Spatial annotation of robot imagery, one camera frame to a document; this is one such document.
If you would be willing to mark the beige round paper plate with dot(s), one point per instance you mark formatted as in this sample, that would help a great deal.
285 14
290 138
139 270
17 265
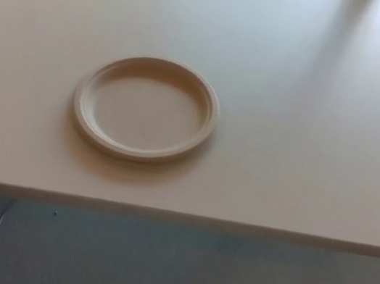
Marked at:
143 115

